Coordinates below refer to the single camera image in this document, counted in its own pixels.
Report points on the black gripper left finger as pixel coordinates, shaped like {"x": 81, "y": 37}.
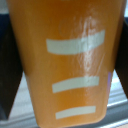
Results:
{"x": 9, "y": 73}

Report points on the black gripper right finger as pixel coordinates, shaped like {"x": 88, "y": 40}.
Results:
{"x": 122, "y": 53}

